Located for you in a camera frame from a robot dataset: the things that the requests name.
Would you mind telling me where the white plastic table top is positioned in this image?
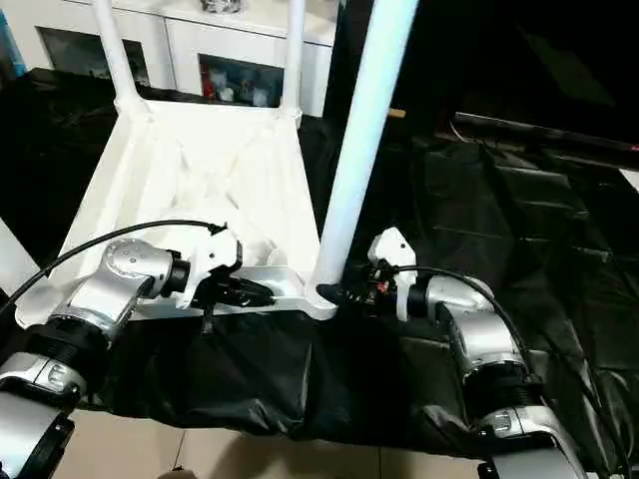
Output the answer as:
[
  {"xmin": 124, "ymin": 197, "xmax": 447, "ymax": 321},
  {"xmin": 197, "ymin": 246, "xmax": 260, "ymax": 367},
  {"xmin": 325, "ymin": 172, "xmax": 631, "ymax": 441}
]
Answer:
[{"xmin": 13, "ymin": 98, "xmax": 346, "ymax": 331}]

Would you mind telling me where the white plastic table leg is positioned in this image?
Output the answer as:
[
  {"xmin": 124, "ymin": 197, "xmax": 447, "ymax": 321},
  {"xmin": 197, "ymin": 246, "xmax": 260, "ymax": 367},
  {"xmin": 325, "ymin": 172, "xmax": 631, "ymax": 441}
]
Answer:
[
  {"xmin": 278, "ymin": 0, "xmax": 308, "ymax": 120},
  {"xmin": 93, "ymin": 0, "xmax": 152, "ymax": 115},
  {"xmin": 0, "ymin": 216, "xmax": 40, "ymax": 291},
  {"xmin": 313, "ymin": 0, "xmax": 421, "ymax": 291}
]

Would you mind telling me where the black work mat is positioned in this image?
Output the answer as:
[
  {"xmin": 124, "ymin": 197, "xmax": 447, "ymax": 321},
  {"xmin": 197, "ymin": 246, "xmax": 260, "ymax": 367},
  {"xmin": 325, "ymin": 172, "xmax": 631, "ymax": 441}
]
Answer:
[{"xmin": 0, "ymin": 67, "xmax": 639, "ymax": 475}]

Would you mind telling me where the dark low shelf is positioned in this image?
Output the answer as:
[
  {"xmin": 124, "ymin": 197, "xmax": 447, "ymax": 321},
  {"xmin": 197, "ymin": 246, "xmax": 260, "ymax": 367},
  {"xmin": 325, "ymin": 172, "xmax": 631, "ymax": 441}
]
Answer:
[{"xmin": 452, "ymin": 111, "xmax": 639, "ymax": 152}]

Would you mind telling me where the white glass-door cabinet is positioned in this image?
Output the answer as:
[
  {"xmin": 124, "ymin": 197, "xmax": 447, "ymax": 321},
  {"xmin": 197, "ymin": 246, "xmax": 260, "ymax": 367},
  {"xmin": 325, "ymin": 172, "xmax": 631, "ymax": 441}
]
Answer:
[{"xmin": 0, "ymin": 0, "xmax": 336, "ymax": 117}]

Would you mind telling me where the white flat board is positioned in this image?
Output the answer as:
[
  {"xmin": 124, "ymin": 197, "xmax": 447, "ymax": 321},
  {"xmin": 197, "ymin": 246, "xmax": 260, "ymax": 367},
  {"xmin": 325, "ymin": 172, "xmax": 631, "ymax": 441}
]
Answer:
[{"xmin": 617, "ymin": 167, "xmax": 639, "ymax": 195}]

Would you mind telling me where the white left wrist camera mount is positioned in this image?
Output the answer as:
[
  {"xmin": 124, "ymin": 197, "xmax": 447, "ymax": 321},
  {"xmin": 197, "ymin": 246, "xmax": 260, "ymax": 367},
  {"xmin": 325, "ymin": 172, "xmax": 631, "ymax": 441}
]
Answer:
[{"xmin": 173, "ymin": 228, "xmax": 246, "ymax": 311}]

